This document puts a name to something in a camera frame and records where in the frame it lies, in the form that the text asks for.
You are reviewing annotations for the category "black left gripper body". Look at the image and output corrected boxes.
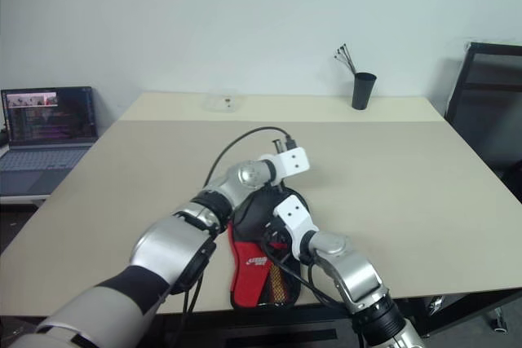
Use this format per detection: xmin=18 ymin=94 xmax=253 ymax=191
xmin=266 ymin=178 xmax=287 ymax=196

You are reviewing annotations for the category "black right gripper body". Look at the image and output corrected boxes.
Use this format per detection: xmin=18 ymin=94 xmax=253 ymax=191
xmin=261 ymin=218 xmax=293 ymax=262

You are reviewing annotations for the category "black and red paddle case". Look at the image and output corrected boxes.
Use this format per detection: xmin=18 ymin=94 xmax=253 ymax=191
xmin=227 ymin=186 xmax=314 ymax=310

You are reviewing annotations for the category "clear plastic container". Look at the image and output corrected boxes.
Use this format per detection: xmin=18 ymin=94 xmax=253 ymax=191
xmin=202 ymin=88 xmax=250 ymax=115

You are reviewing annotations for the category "black plastic cup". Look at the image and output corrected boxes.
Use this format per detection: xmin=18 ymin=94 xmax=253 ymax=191
xmin=351 ymin=72 xmax=378 ymax=112

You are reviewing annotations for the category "black mesh office chair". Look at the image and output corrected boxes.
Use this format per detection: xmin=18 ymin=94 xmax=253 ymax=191
xmin=443 ymin=41 xmax=522 ymax=205

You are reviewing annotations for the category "open grey laptop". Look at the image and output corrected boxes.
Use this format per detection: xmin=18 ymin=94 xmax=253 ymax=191
xmin=0 ymin=86 xmax=100 ymax=197

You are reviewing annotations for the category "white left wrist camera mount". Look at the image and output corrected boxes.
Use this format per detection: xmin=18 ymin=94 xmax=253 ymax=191
xmin=259 ymin=147 xmax=312 ymax=183

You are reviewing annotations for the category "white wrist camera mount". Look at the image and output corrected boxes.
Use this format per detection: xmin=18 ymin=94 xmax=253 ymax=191
xmin=272 ymin=196 xmax=321 ymax=262
xmin=259 ymin=147 xmax=312 ymax=183

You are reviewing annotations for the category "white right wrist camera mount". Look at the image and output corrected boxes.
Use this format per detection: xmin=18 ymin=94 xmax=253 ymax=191
xmin=272 ymin=196 xmax=321 ymax=262

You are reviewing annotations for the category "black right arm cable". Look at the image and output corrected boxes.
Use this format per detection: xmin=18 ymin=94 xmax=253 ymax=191
xmin=263 ymin=237 xmax=354 ymax=315

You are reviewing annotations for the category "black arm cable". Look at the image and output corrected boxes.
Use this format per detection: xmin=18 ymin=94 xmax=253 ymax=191
xmin=178 ymin=126 xmax=297 ymax=348
xmin=263 ymin=237 xmax=354 ymax=315

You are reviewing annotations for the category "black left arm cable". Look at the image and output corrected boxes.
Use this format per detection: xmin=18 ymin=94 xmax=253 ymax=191
xmin=178 ymin=126 xmax=297 ymax=348

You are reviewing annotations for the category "black cable ties bundle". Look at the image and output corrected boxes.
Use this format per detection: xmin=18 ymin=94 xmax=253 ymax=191
xmin=334 ymin=42 xmax=359 ymax=76

